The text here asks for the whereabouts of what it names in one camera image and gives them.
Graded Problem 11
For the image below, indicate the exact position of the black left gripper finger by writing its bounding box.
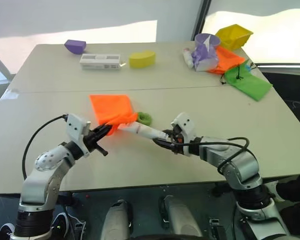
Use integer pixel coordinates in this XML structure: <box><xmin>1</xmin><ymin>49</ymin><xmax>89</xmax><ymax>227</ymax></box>
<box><xmin>95</xmin><ymin>125</ymin><xmax>114</xmax><ymax>141</ymax></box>
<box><xmin>90</xmin><ymin>123</ymin><xmax>114</xmax><ymax>134</ymax></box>

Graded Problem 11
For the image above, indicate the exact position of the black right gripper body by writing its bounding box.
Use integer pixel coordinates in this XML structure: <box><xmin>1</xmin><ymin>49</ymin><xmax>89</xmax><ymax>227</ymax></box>
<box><xmin>167</xmin><ymin>126</ymin><xmax>186</xmax><ymax>155</ymax></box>

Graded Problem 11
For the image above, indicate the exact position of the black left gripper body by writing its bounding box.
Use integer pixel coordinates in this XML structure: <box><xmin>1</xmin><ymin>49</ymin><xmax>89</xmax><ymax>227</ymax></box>
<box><xmin>83</xmin><ymin>130</ymin><xmax>109</xmax><ymax>157</ymax></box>

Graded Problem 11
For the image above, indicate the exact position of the orange fabric pouch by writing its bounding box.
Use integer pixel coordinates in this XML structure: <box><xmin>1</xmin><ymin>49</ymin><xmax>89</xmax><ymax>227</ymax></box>
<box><xmin>89</xmin><ymin>93</ymin><xmax>139</xmax><ymax>137</ymax></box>

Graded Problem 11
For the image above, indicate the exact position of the white printed carton box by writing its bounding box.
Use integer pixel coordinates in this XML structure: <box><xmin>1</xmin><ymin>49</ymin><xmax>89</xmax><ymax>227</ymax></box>
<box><xmin>79</xmin><ymin>52</ymin><xmax>123</xmax><ymax>71</ymax></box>

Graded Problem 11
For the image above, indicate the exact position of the grey rounded leg cover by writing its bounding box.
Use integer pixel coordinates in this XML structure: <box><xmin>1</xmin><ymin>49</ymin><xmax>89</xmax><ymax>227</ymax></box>
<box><xmin>100</xmin><ymin>199</ymin><xmax>134</xmax><ymax>240</ymax></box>
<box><xmin>159</xmin><ymin>194</ymin><xmax>204</xmax><ymax>240</ymax></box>

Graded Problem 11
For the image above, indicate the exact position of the yellow curved plastic block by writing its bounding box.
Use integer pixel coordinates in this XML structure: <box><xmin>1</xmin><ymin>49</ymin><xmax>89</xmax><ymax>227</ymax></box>
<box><xmin>128</xmin><ymin>49</ymin><xmax>157</xmax><ymax>69</ymax></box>

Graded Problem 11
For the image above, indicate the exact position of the purple plastic block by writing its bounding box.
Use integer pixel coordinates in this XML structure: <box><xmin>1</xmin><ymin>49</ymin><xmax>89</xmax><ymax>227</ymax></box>
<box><xmin>63</xmin><ymin>39</ymin><xmax>88</xmax><ymax>56</ymax></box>

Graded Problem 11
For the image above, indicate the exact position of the black white sneaker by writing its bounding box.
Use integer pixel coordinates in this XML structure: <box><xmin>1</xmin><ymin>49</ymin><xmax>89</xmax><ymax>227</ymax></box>
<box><xmin>0</xmin><ymin>222</ymin><xmax>16</xmax><ymax>240</ymax></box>
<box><xmin>51</xmin><ymin>212</ymin><xmax>71</xmax><ymax>237</ymax></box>

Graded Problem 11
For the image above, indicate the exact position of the small black floor device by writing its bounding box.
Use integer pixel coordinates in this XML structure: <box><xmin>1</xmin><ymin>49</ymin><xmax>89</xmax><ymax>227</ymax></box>
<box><xmin>208</xmin><ymin>217</ymin><xmax>227</xmax><ymax>240</ymax></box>

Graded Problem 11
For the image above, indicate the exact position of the purple plastic cup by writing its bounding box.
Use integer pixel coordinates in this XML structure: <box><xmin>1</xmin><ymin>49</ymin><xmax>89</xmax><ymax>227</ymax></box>
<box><xmin>194</xmin><ymin>32</ymin><xmax>222</xmax><ymax>52</ymax></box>

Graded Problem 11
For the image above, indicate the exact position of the yellow plastic bin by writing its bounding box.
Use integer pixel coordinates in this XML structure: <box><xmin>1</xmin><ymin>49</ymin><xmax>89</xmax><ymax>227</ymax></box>
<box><xmin>214</xmin><ymin>23</ymin><xmax>254</xmax><ymax>51</ymax></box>

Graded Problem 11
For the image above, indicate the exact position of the dark bulky object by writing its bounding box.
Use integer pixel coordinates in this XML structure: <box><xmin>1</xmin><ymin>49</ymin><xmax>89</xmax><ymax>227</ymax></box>
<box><xmin>274</xmin><ymin>174</ymin><xmax>300</xmax><ymax>237</ymax></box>

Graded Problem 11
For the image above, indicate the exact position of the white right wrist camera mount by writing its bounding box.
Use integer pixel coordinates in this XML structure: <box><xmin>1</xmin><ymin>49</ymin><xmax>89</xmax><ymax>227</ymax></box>
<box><xmin>170</xmin><ymin>112</ymin><xmax>198</xmax><ymax>157</ymax></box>

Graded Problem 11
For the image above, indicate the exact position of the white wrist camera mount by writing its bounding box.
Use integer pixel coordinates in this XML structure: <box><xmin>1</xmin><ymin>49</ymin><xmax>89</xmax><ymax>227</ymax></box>
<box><xmin>65</xmin><ymin>113</ymin><xmax>92</xmax><ymax>160</ymax></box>
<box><xmin>170</xmin><ymin>112</ymin><xmax>198</xmax><ymax>157</ymax></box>

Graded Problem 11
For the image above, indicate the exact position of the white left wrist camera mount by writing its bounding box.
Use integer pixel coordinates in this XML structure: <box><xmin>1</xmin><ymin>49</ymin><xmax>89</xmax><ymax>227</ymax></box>
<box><xmin>65</xmin><ymin>113</ymin><xmax>92</xmax><ymax>160</ymax></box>

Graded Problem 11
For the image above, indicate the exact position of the green fuzzy ring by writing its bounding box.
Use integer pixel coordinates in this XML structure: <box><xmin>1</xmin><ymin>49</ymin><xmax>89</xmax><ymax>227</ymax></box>
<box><xmin>136</xmin><ymin>111</ymin><xmax>153</xmax><ymax>126</ymax></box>

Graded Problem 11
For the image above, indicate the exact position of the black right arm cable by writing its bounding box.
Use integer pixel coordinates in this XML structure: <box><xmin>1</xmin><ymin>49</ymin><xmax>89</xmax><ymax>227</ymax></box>
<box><xmin>179</xmin><ymin>136</ymin><xmax>251</xmax><ymax>174</ymax></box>

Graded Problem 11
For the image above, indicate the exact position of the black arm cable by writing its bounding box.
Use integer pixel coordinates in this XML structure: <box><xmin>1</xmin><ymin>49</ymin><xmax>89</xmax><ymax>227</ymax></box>
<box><xmin>179</xmin><ymin>136</ymin><xmax>251</xmax><ymax>174</ymax></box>
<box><xmin>22</xmin><ymin>114</ymin><xmax>69</xmax><ymax>181</ymax></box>

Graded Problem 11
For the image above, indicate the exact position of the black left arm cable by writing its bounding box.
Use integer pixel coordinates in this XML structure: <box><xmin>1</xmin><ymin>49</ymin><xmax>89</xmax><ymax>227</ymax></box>
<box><xmin>22</xmin><ymin>114</ymin><xmax>69</xmax><ymax>181</ymax></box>

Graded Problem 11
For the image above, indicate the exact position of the orange drawstring pouch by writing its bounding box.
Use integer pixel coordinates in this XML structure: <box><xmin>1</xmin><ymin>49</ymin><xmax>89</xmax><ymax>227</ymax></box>
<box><xmin>206</xmin><ymin>45</ymin><xmax>246</xmax><ymax>75</ymax></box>

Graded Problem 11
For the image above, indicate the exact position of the green drawstring pouch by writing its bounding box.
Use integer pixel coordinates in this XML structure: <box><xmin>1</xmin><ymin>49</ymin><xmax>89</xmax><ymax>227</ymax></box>
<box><xmin>224</xmin><ymin>63</ymin><xmax>274</xmax><ymax>102</ymax></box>

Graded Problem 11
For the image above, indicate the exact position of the dark window frame post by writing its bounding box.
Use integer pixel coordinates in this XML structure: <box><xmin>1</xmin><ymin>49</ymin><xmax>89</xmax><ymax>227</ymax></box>
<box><xmin>189</xmin><ymin>0</ymin><xmax>213</xmax><ymax>43</ymax></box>

